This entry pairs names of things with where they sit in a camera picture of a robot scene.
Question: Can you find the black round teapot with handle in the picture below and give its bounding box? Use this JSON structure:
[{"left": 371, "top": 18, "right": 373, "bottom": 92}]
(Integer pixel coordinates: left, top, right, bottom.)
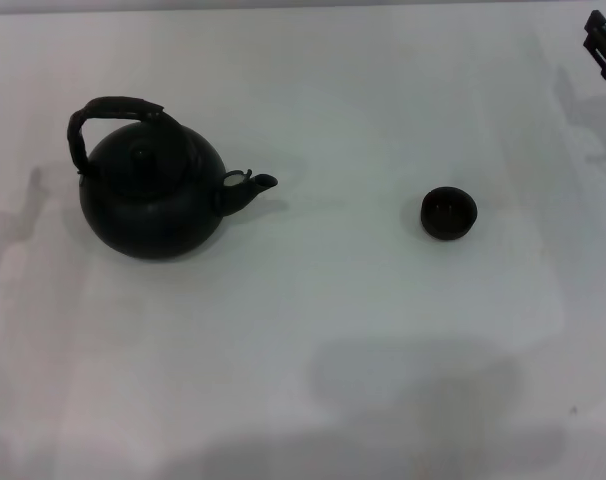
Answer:
[{"left": 67, "top": 94, "right": 280, "bottom": 261}]

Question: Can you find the small dark teacup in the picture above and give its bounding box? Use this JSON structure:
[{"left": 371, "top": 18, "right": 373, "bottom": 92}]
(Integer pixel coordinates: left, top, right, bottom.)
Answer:
[{"left": 420, "top": 185, "right": 480, "bottom": 243}]

